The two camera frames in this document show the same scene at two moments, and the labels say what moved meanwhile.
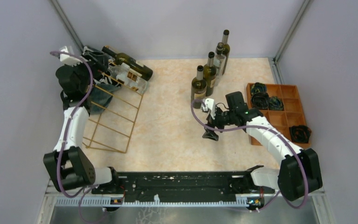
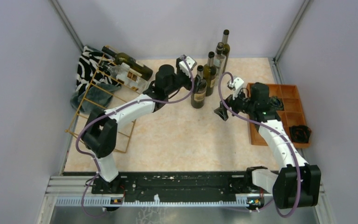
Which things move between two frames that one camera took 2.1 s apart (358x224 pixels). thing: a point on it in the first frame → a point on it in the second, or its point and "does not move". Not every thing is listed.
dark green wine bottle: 142,70 does not move
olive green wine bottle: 209,74 does not move
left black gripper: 97,66 → 197,82
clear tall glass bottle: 220,62 does not move
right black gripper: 215,122 → 231,102
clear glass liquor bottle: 123,73 does not move
